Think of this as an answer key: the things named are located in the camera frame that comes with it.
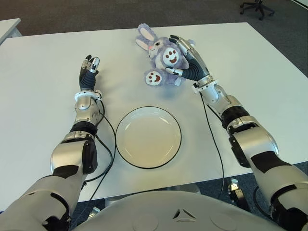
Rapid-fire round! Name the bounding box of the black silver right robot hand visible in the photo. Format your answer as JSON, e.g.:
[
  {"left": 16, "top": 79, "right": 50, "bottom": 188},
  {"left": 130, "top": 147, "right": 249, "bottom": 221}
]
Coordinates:
[{"left": 165, "top": 35, "right": 218, "bottom": 87}]

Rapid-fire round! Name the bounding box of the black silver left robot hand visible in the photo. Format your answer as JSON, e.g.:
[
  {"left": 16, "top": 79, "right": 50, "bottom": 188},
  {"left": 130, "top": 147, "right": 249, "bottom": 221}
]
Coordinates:
[{"left": 78, "top": 54, "right": 101, "bottom": 93}]

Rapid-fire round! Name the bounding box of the purple plush bunny doll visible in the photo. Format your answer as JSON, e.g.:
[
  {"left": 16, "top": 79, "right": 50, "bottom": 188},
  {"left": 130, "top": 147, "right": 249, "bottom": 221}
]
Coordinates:
[{"left": 135, "top": 23, "right": 196, "bottom": 88}]

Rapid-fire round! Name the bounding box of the white plate with black rim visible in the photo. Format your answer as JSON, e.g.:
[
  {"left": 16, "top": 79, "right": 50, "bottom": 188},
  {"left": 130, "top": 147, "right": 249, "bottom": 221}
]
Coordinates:
[{"left": 115, "top": 106, "right": 182, "bottom": 169}]

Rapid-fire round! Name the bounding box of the black office chair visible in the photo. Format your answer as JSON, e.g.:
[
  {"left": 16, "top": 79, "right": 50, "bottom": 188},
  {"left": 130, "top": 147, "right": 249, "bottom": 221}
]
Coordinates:
[{"left": 239, "top": 0, "right": 275, "bottom": 21}]

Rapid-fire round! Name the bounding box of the white neighbouring desk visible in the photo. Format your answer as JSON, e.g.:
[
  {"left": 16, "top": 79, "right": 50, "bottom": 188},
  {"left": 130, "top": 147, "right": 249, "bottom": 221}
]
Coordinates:
[{"left": 0, "top": 18, "right": 22, "bottom": 46}]

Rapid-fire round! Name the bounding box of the silver robot torso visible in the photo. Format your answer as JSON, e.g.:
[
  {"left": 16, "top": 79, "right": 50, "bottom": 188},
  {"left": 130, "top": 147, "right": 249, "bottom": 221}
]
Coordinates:
[{"left": 72, "top": 191, "right": 289, "bottom": 231}]

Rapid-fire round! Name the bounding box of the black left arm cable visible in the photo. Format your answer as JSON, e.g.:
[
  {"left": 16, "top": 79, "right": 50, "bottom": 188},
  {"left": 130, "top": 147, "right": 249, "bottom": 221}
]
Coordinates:
[{"left": 81, "top": 100, "right": 116, "bottom": 202}]

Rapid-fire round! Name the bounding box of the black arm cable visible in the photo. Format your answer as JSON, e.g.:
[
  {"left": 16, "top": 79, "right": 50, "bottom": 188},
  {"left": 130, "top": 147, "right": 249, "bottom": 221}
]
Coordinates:
[
  {"left": 198, "top": 92, "right": 226, "bottom": 200},
  {"left": 81, "top": 100, "right": 116, "bottom": 202}
]

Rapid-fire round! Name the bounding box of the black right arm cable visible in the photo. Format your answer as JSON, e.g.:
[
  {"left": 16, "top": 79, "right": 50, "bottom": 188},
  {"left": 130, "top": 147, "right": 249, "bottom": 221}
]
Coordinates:
[{"left": 198, "top": 92, "right": 226, "bottom": 200}]

